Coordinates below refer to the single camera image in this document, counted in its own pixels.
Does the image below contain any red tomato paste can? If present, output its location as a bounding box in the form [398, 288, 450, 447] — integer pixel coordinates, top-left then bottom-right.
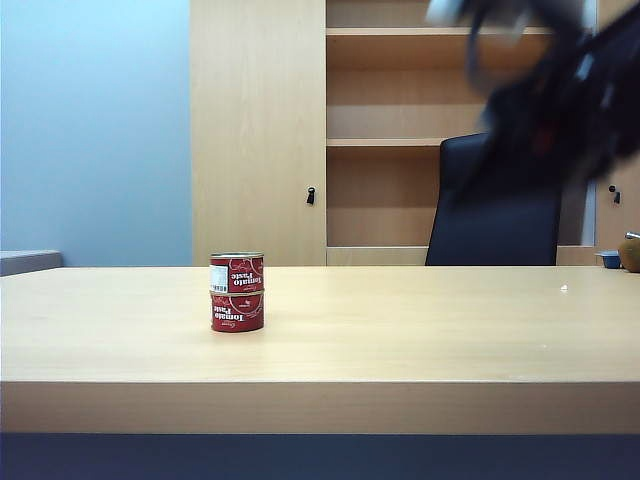
[210, 291, 266, 334]

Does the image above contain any grey low ledge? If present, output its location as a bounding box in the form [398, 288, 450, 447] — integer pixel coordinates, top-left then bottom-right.
[0, 248, 64, 277]

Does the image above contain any dark blue office chair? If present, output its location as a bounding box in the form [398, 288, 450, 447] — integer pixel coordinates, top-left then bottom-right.
[424, 131, 565, 267]

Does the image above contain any brown round fruit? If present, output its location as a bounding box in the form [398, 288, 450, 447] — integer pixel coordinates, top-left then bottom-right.
[617, 230, 640, 274]

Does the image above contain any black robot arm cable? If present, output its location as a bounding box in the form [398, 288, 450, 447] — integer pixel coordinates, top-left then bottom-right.
[464, 0, 501, 94]

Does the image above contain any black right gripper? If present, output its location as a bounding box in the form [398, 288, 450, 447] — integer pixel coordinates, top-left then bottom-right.
[448, 74, 621, 207]

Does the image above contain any red tomato can with barcode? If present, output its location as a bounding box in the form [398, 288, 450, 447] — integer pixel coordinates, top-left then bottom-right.
[208, 251, 266, 295]

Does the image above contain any light wooden shelf cabinet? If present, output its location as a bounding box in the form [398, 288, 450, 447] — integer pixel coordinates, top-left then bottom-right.
[189, 0, 640, 267]

